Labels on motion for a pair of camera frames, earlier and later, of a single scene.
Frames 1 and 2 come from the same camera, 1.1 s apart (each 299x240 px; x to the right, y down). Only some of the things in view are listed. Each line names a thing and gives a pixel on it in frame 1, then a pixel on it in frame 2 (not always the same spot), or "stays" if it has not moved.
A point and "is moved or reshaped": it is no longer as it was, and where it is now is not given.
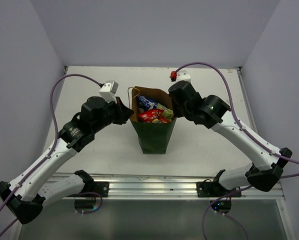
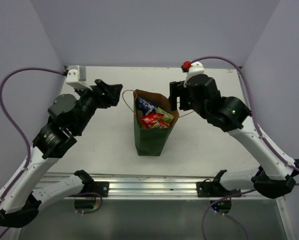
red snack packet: (153, 115) is moved or reshaped
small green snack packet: (167, 113) is moved or reshaped
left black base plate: (102, 188) stays
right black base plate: (215, 189) stays
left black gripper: (122, 111) → (113, 91)
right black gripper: (176, 112) → (175, 86)
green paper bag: (154, 138) is moved or reshaped
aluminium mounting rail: (168, 187) stays
